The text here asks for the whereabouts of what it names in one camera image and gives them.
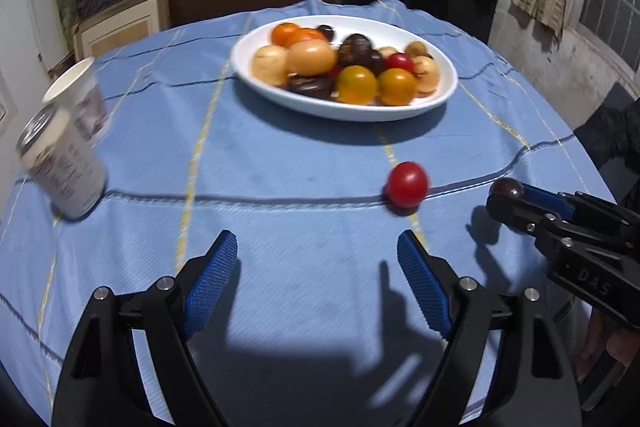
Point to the dark flat fruit in plate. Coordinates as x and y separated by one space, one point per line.
319 87

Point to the large dark purple mangosteen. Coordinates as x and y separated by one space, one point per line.
354 50

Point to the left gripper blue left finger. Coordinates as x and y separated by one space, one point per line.
182 307

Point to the red cherry tomato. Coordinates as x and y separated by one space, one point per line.
399 61
407 185

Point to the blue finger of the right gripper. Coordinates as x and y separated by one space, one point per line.
579 209
546 228

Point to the large orange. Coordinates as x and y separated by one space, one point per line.
304 34

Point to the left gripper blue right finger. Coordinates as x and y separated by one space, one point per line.
455 308

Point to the white beverage can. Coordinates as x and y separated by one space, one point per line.
62 162

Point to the right hand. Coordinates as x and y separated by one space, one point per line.
604 335

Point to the dark plum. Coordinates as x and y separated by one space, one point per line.
326 31
507 187

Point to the pale yellow round fruit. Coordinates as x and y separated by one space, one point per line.
269 65

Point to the small yellow loquat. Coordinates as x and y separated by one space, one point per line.
416 48

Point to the small orange tangerine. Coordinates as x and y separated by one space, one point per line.
283 33

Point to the blue checked tablecloth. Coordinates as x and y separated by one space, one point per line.
317 326

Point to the orange yellow tomato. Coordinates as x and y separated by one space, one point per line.
396 87

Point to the white oval plate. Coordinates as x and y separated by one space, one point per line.
380 35

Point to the white paper cup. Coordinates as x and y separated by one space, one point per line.
78 92

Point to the beige striped fruit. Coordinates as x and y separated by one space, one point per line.
386 51

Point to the peach coloured fruit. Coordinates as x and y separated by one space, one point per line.
310 58

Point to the dark purple fruit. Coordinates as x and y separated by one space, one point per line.
377 63

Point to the framed picture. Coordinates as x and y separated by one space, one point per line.
123 23

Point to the beige spotted fruit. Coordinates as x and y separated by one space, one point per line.
427 75

